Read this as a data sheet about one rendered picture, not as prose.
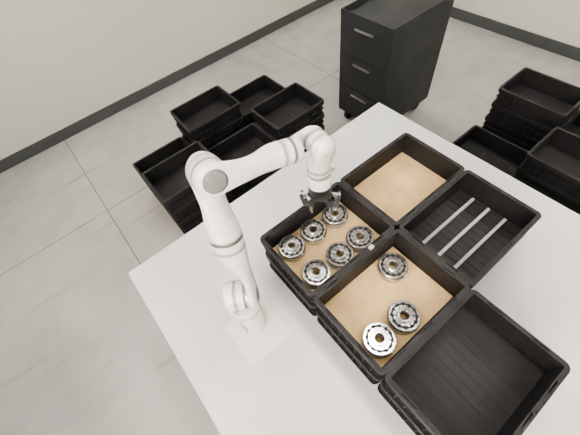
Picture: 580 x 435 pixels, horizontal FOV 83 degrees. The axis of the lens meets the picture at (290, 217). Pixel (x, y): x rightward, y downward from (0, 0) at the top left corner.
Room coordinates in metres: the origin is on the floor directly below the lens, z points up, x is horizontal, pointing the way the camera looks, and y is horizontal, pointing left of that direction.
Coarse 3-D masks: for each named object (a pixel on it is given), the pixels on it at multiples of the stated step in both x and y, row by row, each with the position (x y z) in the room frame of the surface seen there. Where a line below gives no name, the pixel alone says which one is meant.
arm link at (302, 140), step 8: (304, 128) 0.69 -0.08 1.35; (312, 128) 0.69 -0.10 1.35; (320, 128) 0.70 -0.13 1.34; (296, 136) 0.66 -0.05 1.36; (304, 136) 0.67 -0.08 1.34; (312, 136) 0.66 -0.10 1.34; (296, 144) 0.62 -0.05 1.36; (304, 144) 0.67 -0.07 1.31; (296, 152) 0.61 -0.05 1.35; (296, 160) 0.60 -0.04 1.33
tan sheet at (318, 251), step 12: (348, 216) 0.73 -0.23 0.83; (348, 228) 0.67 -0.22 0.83; (324, 240) 0.64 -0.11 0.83; (336, 240) 0.63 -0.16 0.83; (276, 252) 0.62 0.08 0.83; (312, 252) 0.60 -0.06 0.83; (324, 252) 0.59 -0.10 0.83; (288, 264) 0.56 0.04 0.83; (300, 264) 0.55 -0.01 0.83; (300, 276) 0.51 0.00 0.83; (312, 288) 0.45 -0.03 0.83
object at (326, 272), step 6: (306, 264) 0.53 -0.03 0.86; (312, 264) 0.53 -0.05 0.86; (318, 264) 0.53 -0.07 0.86; (324, 264) 0.52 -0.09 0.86; (306, 270) 0.51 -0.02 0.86; (324, 270) 0.50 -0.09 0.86; (330, 270) 0.49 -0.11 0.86; (306, 276) 0.49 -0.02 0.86; (324, 276) 0.48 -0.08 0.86; (312, 282) 0.46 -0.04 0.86; (318, 282) 0.46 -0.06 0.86
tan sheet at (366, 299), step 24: (408, 264) 0.48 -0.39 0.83; (360, 288) 0.42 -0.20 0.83; (384, 288) 0.40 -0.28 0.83; (408, 288) 0.39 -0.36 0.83; (432, 288) 0.37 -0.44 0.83; (336, 312) 0.35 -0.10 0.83; (360, 312) 0.34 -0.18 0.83; (384, 312) 0.32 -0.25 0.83; (432, 312) 0.29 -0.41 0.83; (360, 336) 0.26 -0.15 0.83; (408, 336) 0.24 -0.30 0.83; (384, 360) 0.18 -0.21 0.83
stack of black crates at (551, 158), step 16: (560, 128) 1.20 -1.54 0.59; (544, 144) 1.17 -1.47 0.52; (560, 144) 1.15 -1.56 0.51; (576, 144) 1.10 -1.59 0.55; (528, 160) 1.05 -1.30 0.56; (544, 160) 1.08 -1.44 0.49; (560, 160) 1.06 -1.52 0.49; (576, 160) 1.04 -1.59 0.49; (528, 176) 1.00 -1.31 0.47; (544, 176) 0.96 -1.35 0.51; (560, 176) 0.91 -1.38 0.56; (576, 176) 0.94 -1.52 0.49; (544, 192) 0.91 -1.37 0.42; (560, 192) 0.86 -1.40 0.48; (576, 192) 0.82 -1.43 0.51; (576, 208) 0.78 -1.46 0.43
